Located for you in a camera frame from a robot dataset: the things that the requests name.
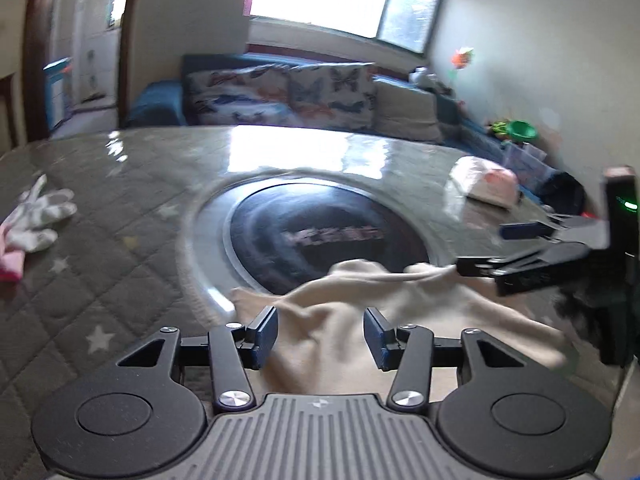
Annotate beige pants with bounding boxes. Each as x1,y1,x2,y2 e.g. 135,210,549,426
231,258,581,396

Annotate butterfly print cushion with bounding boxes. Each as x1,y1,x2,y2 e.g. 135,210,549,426
287,62,378,131
186,64,296,126

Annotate round black cooktop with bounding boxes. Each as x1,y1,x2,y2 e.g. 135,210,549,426
185,172,451,311

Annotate brown wooden door frame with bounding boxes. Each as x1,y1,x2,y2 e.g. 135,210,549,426
22,0,143,141

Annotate pink cloth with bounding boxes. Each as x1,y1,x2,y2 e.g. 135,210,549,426
0,222,26,283

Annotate black and white plush toy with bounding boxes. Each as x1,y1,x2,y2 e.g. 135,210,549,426
409,66,441,93

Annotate grey cushion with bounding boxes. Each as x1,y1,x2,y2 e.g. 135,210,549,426
372,80,446,143

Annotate wooden chair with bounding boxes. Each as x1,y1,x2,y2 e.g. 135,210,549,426
0,72,23,153

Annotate blue sofa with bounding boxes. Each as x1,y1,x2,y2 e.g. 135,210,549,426
125,53,551,186

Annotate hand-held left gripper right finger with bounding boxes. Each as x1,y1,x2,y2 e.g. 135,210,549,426
363,307,527,412

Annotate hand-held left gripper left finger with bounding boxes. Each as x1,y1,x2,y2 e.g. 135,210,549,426
115,305,279,412

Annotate blue cabinet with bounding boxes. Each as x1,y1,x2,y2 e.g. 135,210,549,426
42,57,76,128

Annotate black bag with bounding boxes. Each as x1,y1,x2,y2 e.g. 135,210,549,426
542,171,586,216

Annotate green plastic basin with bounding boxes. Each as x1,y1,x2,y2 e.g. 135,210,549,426
505,120,538,142

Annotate colourful pinwheel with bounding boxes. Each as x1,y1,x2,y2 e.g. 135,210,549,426
450,47,476,96

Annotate white glove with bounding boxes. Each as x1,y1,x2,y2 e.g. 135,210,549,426
5,174,78,253

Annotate clear plastic storage box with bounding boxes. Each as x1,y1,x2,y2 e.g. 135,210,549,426
500,141,548,186

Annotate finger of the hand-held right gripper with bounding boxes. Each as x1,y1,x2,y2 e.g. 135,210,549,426
499,214,610,250
456,241,593,297

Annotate pink and white tissue pack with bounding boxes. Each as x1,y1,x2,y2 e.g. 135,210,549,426
447,156,521,208

